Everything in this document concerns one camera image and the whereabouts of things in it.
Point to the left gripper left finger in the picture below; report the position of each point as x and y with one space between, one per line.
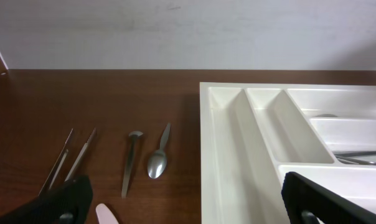
68 203

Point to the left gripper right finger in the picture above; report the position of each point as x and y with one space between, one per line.
308 202

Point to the pink plastic knife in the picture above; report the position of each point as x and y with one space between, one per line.
104 215

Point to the metal fork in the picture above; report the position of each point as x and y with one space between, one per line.
356 161
355 153

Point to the white plastic cutlery tray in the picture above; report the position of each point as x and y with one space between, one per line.
252 134

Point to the large metal spoon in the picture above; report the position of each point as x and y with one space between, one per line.
326 116

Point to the small teaspoon bowl down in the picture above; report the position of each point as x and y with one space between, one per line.
158 160

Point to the long metal tongs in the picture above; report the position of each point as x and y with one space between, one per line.
53 174

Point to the small teaspoon bowl up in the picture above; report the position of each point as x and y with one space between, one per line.
134 136

